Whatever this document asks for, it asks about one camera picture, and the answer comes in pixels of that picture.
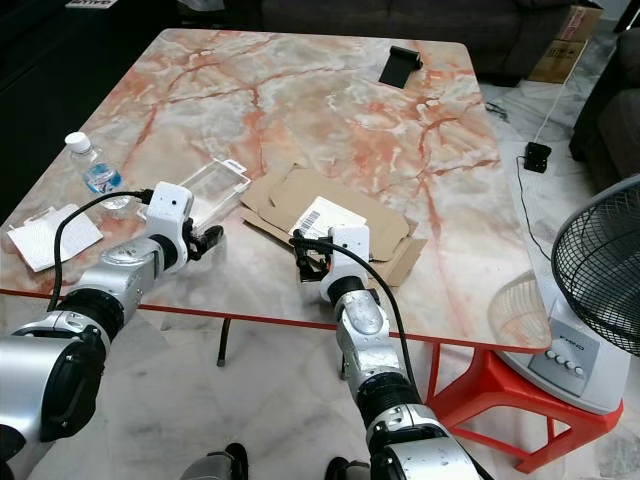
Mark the dark grey sofa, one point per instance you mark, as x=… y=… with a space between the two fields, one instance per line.
x=410 y=18

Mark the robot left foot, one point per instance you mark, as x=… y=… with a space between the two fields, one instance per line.
x=215 y=462

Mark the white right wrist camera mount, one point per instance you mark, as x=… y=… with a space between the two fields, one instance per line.
x=350 y=248

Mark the clear plastic packaging box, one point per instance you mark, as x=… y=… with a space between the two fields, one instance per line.
x=220 y=185

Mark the black power adapter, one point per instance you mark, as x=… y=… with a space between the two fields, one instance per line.
x=538 y=157

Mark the white tissue packet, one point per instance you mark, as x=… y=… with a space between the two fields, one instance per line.
x=45 y=240

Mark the flattened brown cardboard box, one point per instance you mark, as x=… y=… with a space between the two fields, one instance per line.
x=280 y=200

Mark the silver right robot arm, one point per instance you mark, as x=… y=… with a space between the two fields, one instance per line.
x=380 y=370

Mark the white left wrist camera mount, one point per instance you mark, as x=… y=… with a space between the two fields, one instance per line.
x=170 y=208

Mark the red plastic stool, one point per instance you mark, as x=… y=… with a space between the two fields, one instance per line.
x=490 y=385

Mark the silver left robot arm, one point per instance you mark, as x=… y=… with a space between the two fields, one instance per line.
x=50 y=375

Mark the black low cabinet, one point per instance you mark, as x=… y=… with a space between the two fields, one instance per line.
x=50 y=70

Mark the white electric fan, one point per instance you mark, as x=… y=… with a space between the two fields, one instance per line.
x=595 y=260

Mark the black metal table leg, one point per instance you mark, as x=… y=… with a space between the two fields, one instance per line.
x=223 y=342

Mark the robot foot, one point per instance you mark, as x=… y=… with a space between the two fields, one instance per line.
x=345 y=470
x=215 y=462

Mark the dark armchair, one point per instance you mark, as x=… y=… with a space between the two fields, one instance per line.
x=610 y=110

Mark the brown cardboard carton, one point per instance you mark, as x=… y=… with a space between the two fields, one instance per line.
x=565 y=45

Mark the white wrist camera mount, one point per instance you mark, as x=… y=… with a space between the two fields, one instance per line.
x=170 y=208
x=350 y=248

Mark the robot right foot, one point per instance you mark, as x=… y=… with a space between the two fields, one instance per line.
x=345 y=470

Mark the small clear water bottle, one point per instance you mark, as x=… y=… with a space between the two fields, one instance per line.
x=95 y=175

